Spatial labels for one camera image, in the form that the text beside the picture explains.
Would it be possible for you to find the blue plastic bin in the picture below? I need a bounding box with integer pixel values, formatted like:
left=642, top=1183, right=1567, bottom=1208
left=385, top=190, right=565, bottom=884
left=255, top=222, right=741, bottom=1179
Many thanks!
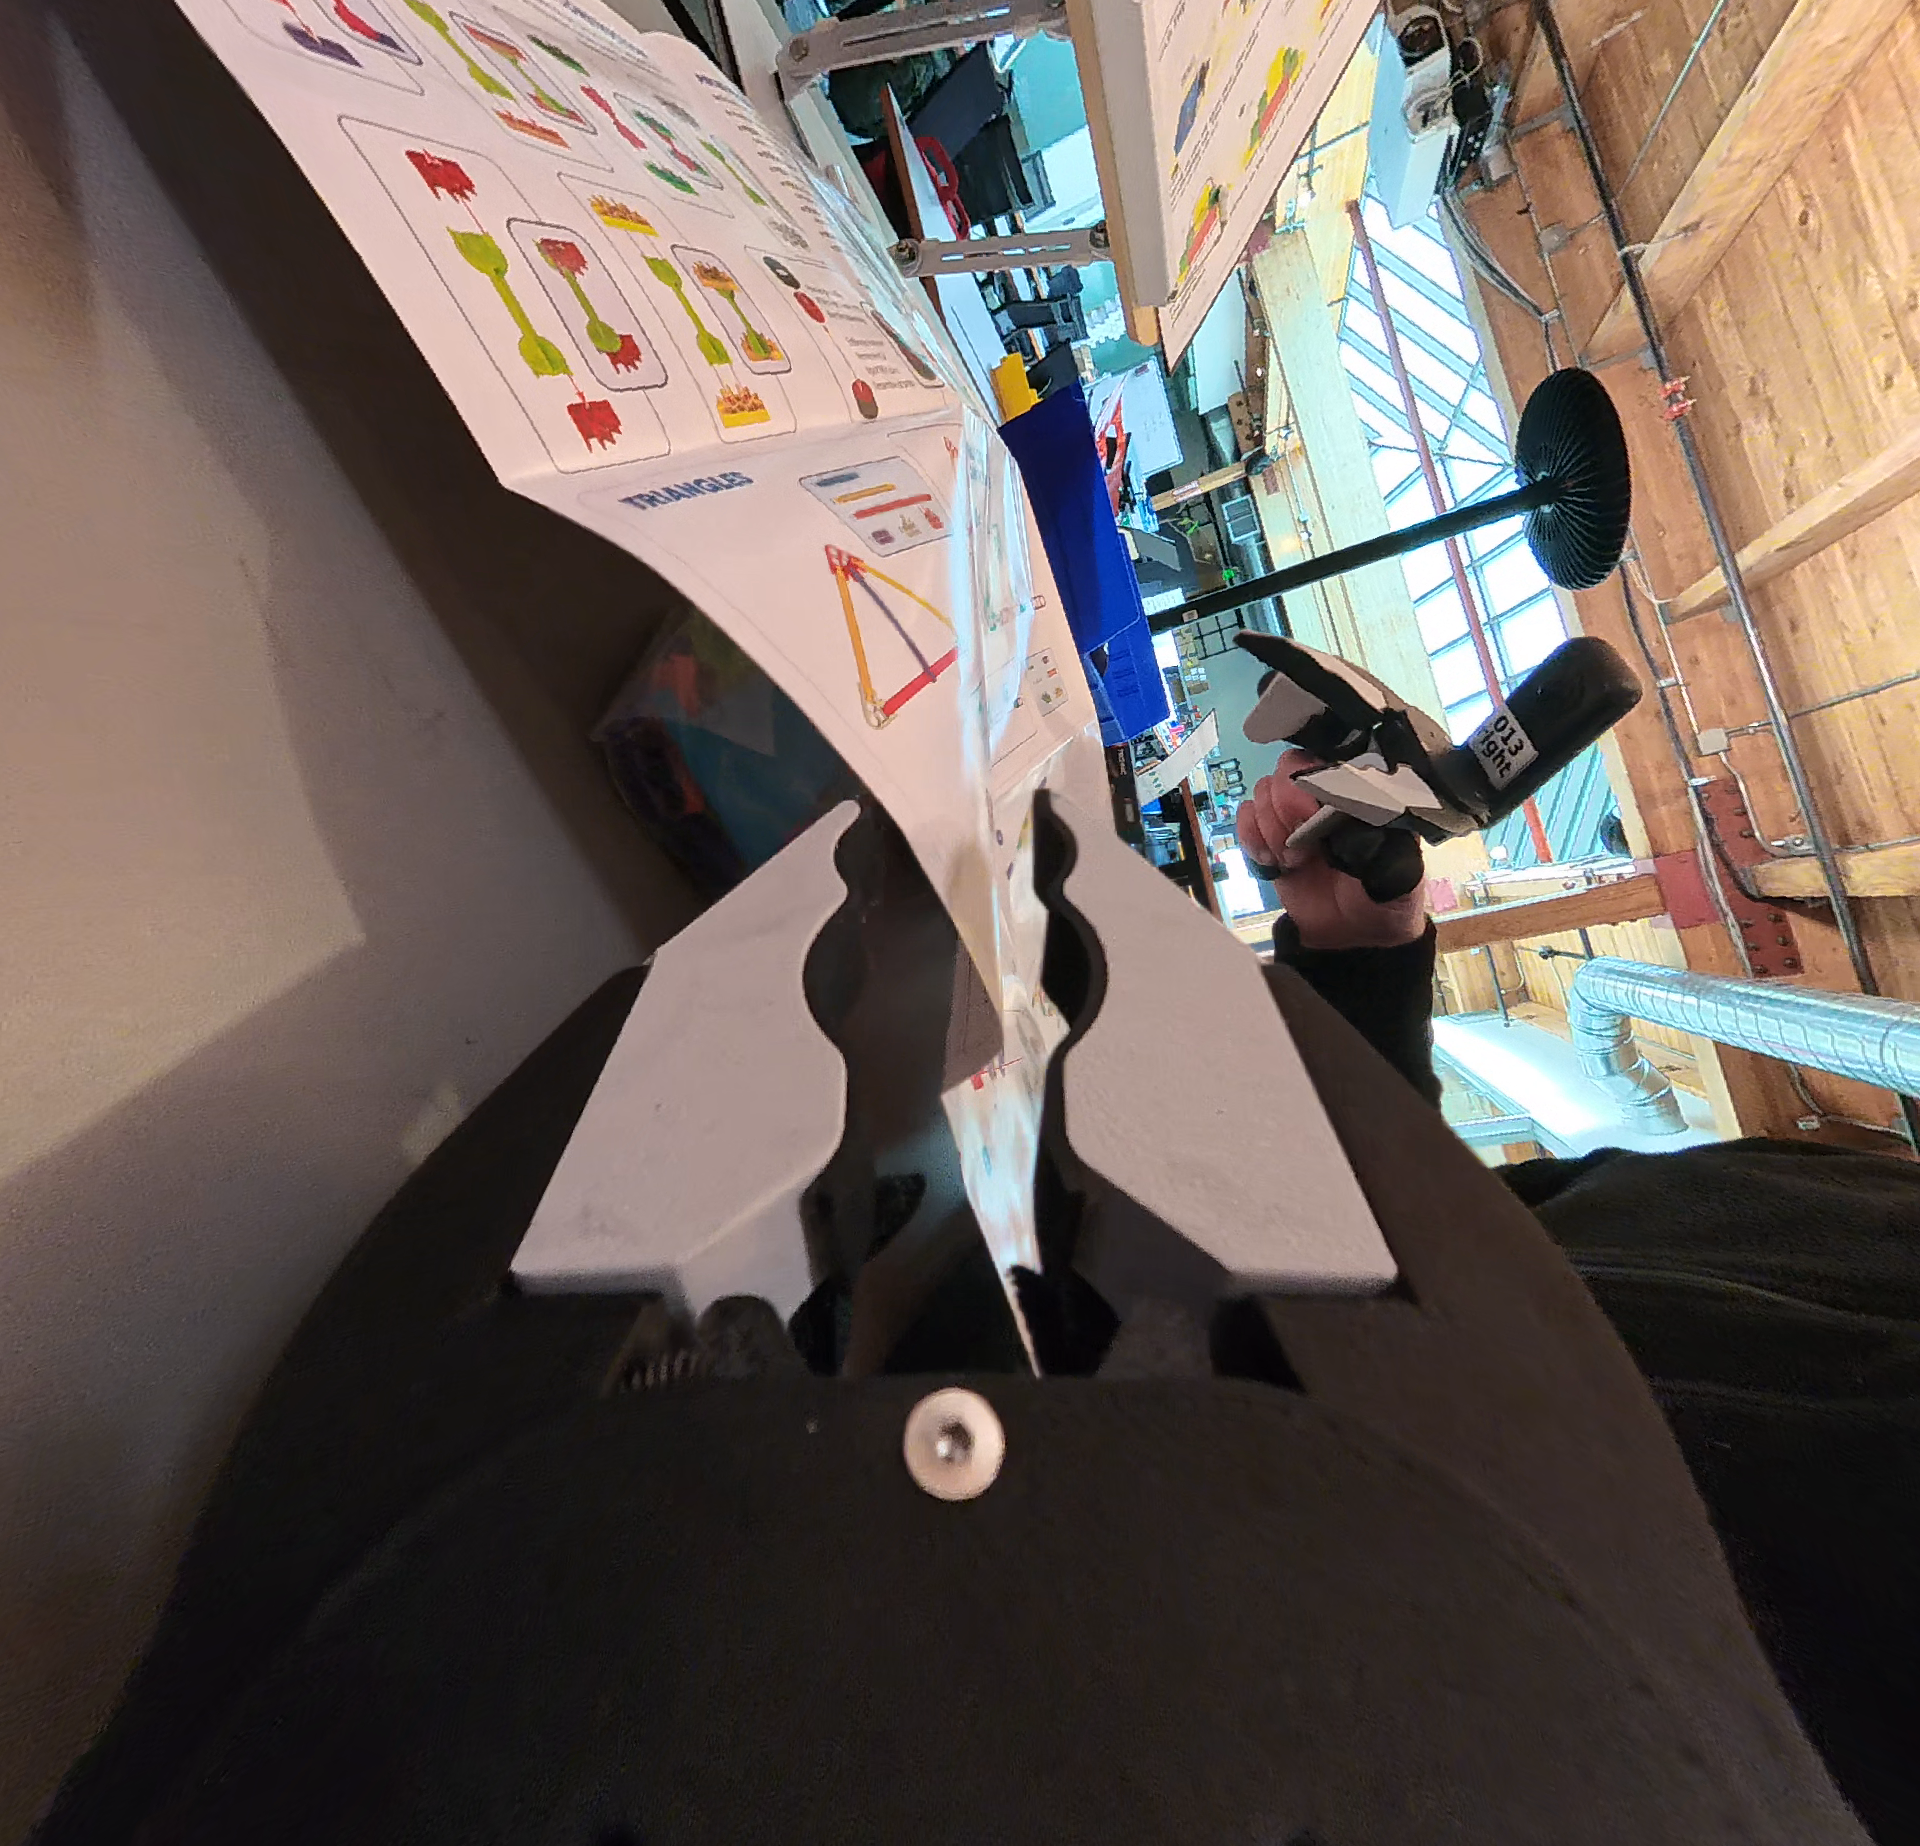
left=996, top=383, right=1171, bottom=733

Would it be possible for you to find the white board with printed sheet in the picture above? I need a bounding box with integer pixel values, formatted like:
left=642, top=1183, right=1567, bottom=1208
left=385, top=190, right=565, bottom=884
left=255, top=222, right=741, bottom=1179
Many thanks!
left=1053, top=0, right=1399, bottom=366

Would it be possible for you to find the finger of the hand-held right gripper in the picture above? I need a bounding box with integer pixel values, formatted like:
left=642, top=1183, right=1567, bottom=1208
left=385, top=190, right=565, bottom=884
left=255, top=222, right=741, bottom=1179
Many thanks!
left=1233, top=628, right=1414, bottom=756
left=1286, top=758, right=1445, bottom=846

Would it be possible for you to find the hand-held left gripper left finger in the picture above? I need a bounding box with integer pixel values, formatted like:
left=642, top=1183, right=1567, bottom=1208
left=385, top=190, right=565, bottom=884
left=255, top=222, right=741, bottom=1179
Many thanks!
left=506, top=800, right=930, bottom=1376

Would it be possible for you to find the person's right forearm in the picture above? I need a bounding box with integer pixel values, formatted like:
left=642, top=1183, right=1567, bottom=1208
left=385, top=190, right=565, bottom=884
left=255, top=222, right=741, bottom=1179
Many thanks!
left=1271, top=917, right=1516, bottom=1166

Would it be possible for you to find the silver air duct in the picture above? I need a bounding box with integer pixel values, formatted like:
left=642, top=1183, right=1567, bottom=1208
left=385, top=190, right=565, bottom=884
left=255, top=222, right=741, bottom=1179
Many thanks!
left=1565, top=957, right=1920, bottom=1137

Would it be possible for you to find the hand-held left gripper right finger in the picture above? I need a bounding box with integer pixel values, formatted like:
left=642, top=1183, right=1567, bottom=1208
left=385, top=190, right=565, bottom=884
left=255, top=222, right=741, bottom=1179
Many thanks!
left=1026, top=791, right=1401, bottom=1372

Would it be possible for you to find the clear bag of colourful parts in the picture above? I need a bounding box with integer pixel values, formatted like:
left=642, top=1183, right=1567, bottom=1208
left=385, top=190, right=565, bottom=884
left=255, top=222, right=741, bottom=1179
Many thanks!
left=592, top=609, right=904, bottom=907

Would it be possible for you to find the black pole lamp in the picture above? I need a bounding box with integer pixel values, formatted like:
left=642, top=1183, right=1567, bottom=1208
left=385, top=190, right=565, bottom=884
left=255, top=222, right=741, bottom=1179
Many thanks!
left=1143, top=368, right=1634, bottom=622

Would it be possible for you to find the person's right hand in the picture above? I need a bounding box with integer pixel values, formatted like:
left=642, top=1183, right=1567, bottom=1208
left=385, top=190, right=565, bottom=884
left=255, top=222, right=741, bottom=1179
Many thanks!
left=1233, top=766, right=1430, bottom=951

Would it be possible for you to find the toy instruction sheet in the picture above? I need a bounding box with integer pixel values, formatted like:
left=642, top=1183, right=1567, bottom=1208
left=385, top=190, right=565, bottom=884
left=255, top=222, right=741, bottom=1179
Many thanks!
left=120, top=0, right=1118, bottom=1376

